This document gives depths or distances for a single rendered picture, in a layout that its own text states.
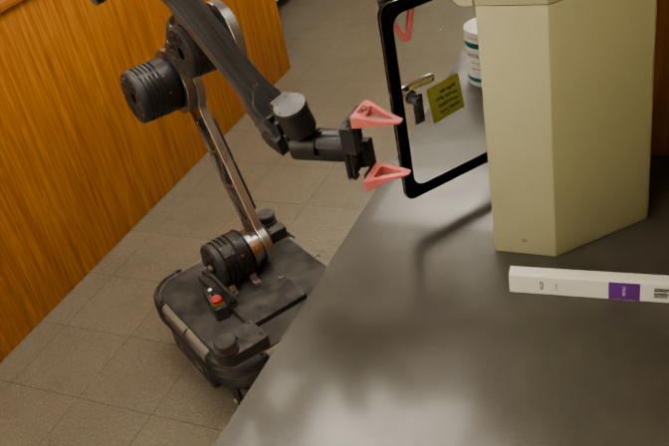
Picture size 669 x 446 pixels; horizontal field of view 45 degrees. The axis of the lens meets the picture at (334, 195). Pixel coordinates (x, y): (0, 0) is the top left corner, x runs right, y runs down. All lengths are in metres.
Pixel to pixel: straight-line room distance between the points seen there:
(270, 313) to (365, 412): 1.33
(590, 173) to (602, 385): 0.38
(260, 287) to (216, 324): 0.19
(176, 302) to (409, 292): 1.43
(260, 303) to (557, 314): 1.40
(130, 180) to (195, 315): 1.14
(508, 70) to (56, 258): 2.38
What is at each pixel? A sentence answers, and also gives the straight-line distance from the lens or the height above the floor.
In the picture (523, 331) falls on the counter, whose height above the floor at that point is 0.94.
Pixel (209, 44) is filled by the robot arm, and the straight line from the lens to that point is 1.41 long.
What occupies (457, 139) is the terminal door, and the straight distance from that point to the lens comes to 1.61.
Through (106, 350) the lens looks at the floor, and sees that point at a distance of 3.07.
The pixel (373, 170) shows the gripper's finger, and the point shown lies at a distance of 1.38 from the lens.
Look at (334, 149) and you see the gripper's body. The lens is 1.35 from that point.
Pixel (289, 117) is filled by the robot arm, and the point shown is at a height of 1.28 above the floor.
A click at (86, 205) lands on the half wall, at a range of 3.46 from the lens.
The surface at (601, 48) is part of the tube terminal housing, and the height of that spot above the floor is 1.31.
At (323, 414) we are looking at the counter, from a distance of 1.26.
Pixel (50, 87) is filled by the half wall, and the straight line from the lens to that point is 3.29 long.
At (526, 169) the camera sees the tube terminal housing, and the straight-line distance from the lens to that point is 1.40.
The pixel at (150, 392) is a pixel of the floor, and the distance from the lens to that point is 2.83.
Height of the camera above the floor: 1.85
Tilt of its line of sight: 32 degrees down
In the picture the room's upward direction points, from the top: 12 degrees counter-clockwise
